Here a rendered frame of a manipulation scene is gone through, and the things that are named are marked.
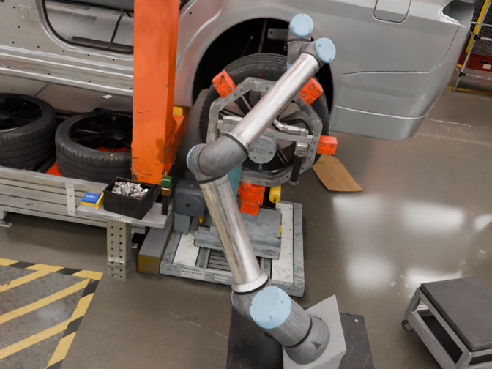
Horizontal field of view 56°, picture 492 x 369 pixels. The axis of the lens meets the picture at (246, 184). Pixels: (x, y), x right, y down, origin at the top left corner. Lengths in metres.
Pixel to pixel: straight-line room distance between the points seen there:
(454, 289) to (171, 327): 1.41
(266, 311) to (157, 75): 1.12
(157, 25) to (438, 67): 1.49
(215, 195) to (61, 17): 2.34
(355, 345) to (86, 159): 1.68
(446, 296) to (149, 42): 1.81
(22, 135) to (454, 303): 2.47
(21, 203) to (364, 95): 2.02
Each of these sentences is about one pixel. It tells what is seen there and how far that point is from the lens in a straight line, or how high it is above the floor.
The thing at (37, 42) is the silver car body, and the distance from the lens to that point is 2.94.
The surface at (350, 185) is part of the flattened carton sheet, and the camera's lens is 3.75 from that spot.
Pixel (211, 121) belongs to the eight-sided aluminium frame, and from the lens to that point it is 2.24.
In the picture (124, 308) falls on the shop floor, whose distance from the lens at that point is 2.47.
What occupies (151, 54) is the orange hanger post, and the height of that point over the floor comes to 1.19.
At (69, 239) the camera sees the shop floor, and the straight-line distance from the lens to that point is 2.89.
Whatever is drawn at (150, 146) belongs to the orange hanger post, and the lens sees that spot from 2.29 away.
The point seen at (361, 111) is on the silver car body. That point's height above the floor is 0.89.
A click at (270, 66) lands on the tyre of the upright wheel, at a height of 1.17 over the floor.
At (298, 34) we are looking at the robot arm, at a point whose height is 1.40.
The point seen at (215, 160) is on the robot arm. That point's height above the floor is 1.06.
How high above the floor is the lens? 1.83
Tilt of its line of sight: 32 degrees down
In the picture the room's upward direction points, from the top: 10 degrees clockwise
